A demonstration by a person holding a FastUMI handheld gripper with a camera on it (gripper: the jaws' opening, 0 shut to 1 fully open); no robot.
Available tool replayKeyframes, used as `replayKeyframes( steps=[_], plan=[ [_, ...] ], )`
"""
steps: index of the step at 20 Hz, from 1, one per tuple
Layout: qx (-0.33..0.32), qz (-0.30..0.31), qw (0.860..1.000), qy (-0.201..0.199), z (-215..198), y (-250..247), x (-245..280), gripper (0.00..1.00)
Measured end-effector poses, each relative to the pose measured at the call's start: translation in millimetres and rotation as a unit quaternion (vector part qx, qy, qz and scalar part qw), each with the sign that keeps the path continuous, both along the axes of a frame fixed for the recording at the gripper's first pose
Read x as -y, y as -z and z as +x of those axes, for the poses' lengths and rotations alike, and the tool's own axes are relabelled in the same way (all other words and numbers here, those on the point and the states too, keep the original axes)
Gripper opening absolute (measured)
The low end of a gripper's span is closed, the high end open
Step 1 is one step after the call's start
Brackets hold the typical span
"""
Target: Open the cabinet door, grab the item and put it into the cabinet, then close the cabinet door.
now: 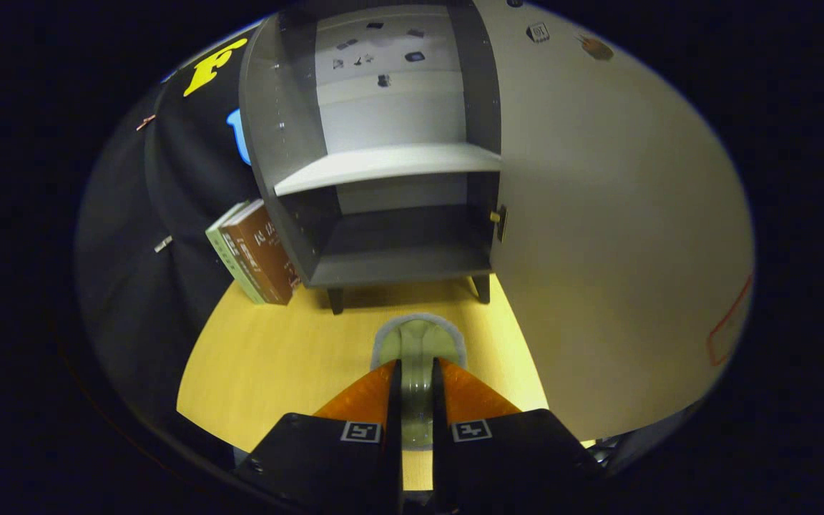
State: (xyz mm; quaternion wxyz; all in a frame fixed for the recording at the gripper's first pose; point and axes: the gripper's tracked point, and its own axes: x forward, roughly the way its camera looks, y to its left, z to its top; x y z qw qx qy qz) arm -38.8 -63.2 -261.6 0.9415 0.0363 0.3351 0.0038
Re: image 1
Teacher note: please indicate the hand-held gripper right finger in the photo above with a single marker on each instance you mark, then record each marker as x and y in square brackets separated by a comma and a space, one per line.
[439, 422]

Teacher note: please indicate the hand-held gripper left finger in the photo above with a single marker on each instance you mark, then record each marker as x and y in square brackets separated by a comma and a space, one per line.
[395, 422]

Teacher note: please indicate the clear glass cup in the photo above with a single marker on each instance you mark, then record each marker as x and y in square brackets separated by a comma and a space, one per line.
[418, 343]

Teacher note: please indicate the beige cabinet door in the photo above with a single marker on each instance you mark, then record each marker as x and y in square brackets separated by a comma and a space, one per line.
[598, 214]

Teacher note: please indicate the brass door hinge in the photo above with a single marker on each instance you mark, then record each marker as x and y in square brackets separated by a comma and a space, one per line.
[498, 218]

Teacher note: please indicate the brown book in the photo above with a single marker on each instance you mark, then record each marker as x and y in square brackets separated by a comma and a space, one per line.
[269, 250]

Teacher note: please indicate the grey cabinet shelf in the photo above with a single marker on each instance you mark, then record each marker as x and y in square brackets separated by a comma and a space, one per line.
[383, 163]

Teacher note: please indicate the white cloth clip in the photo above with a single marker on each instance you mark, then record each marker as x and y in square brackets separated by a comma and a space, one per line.
[163, 244]

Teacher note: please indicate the grey cabinet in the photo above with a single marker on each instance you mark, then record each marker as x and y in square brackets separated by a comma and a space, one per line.
[290, 143]

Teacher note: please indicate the black backdrop cloth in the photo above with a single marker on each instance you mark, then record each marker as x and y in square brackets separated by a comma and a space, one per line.
[169, 214]

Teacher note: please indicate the red cloth clip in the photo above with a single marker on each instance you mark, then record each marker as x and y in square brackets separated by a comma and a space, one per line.
[145, 122]

